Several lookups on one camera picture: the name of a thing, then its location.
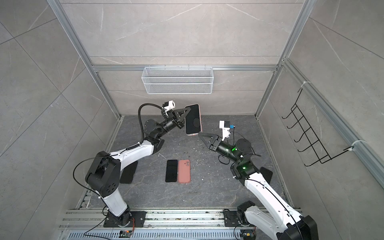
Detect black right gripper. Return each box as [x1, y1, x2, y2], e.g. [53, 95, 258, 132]
[200, 133, 242, 166]

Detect black phone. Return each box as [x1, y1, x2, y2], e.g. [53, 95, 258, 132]
[185, 104, 202, 136]
[165, 160, 178, 183]

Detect pink phone case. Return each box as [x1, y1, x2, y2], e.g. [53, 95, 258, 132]
[178, 160, 191, 184]

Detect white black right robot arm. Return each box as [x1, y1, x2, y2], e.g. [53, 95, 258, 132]
[198, 133, 319, 240]

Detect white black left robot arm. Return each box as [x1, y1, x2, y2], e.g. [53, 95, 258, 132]
[85, 103, 191, 227]

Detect black pad right side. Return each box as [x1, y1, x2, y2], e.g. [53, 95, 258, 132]
[260, 167, 273, 184]

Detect black pad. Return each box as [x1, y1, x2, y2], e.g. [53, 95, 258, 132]
[260, 167, 273, 184]
[120, 161, 138, 184]

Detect black pad left side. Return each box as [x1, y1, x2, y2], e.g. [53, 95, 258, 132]
[120, 161, 138, 184]

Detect small circuit board left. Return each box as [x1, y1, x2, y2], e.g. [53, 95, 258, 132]
[119, 230, 134, 239]

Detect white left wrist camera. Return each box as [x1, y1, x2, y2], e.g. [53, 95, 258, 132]
[162, 101, 176, 113]

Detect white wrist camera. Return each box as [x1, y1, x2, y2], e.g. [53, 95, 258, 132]
[162, 101, 176, 113]
[219, 121, 235, 141]

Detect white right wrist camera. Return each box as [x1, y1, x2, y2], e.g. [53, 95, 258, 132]
[219, 121, 235, 141]

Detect white wire mesh basket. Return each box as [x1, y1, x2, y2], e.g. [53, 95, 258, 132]
[142, 67, 214, 95]

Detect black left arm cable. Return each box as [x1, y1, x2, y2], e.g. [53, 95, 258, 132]
[137, 103, 163, 145]

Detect black wire hook rack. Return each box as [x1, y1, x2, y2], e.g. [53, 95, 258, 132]
[282, 89, 355, 168]

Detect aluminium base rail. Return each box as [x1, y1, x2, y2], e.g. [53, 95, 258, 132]
[58, 209, 263, 240]

